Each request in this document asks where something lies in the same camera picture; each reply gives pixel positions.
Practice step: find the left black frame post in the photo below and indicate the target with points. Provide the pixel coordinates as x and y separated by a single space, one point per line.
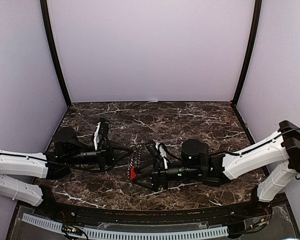
53 51

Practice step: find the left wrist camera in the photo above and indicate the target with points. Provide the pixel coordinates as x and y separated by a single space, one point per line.
102 129

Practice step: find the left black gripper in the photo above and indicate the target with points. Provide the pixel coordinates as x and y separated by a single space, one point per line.
108 156

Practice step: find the right black frame post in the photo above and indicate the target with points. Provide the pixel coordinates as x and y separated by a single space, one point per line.
248 52

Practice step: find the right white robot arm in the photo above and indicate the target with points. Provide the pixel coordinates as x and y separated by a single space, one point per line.
282 147

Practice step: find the red key tag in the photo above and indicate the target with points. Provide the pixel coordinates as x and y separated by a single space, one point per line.
132 173

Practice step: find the black frame post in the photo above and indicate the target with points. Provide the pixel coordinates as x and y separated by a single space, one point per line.
53 51
248 52

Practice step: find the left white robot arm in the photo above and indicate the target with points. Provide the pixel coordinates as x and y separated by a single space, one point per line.
32 165

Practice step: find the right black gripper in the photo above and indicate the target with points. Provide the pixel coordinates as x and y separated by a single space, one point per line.
159 179

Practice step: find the grey crescent key organizer plate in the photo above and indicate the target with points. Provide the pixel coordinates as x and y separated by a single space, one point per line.
134 160

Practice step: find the grey slotted cable duct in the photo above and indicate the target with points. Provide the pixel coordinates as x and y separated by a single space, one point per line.
111 231

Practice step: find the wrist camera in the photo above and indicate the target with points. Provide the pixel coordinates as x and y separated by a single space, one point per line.
159 155
102 129

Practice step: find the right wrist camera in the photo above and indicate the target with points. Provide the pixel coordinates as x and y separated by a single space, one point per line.
159 155

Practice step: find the black front rail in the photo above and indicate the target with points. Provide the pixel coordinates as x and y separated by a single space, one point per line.
228 214

